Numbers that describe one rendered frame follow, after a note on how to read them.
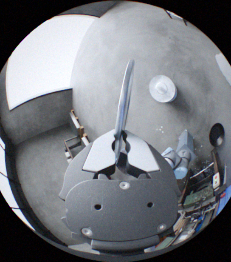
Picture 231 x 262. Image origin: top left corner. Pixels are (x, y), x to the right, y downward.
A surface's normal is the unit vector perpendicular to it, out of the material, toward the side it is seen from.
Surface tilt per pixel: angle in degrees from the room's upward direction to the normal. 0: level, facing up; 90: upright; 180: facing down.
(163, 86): 0
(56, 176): 90
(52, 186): 90
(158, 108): 0
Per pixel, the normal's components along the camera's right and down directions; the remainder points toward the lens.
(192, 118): -0.70, 0.31
